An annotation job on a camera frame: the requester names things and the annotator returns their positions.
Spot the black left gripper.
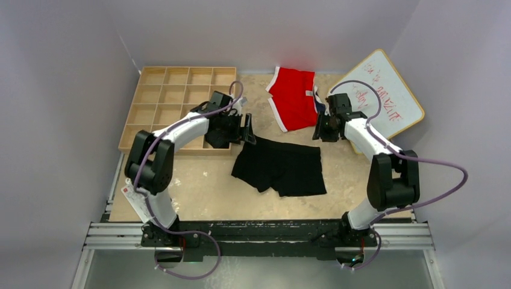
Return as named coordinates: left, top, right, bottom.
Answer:
left=218, top=113, right=254, bottom=145

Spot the plain black underwear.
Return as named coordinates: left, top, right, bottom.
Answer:
left=231, top=137, right=327, bottom=197

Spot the black striped underwear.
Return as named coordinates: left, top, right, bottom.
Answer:
left=205, top=129, right=230, bottom=149

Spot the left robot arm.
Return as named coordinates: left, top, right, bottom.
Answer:
left=121, top=92, right=256, bottom=246

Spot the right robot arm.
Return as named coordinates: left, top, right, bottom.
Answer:
left=313, top=93, right=420, bottom=245

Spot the red white blue underwear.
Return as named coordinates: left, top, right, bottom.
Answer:
left=266, top=66, right=326, bottom=132

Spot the wooden compartment tray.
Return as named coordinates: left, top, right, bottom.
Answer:
left=118, top=66, right=239, bottom=155

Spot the plastic packaged card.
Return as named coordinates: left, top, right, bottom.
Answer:
left=121, top=178, right=154, bottom=223

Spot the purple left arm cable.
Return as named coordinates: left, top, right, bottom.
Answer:
left=133, top=80, right=245, bottom=281

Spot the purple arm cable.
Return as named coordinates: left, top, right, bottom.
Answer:
left=133, top=80, right=245, bottom=281
left=327, top=79, right=469, bottom=272

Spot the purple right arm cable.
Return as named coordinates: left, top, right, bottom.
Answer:
left=327, top=79, right=469, bottom=272

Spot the white board with wooden frame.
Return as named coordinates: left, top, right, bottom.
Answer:
left=327, top=49, right=425, bottom=140

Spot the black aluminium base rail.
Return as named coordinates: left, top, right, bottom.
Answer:
left=84, top=219, right=434, bottom=264

